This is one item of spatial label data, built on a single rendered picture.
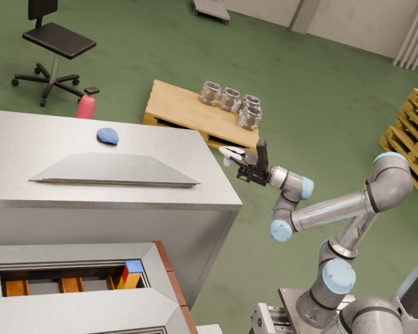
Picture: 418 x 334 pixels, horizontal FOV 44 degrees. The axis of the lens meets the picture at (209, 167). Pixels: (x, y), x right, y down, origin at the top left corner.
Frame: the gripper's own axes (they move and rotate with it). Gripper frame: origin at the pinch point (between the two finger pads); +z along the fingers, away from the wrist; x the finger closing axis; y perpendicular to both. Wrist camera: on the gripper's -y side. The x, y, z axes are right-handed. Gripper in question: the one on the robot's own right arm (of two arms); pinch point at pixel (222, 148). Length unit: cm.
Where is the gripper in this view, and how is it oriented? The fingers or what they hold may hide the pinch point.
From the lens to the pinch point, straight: 184.3
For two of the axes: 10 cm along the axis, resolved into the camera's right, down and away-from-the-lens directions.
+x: 2.7, -5.7, 7.8
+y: -3.0, 7.2, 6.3
